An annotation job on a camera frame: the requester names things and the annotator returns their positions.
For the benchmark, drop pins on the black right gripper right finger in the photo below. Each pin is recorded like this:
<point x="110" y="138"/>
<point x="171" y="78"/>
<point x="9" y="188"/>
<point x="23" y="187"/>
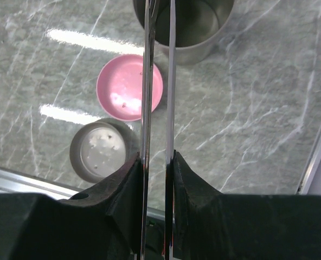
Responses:
<point x="214" y="225"/>

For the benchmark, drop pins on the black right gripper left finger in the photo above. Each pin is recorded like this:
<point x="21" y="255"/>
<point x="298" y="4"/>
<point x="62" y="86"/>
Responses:
<point x="101" y="222"/>

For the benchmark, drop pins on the metal tongs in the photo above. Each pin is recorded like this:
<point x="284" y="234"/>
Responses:
<point x="158" y="132"/>

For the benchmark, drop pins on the grey lid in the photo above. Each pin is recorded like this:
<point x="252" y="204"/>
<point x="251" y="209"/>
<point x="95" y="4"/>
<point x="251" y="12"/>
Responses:
<point x="100" y="148"/>

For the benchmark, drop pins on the pink lid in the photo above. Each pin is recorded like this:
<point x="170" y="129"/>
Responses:
<point x="119" y="87"/>

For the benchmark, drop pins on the grey metal cup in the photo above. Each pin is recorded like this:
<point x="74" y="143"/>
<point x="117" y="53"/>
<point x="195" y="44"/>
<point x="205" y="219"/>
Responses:
<point x="198" y="27"/>

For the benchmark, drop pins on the aluminium rail frame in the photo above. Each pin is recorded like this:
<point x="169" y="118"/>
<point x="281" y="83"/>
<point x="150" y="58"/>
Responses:
<point x="11" y="181"/>

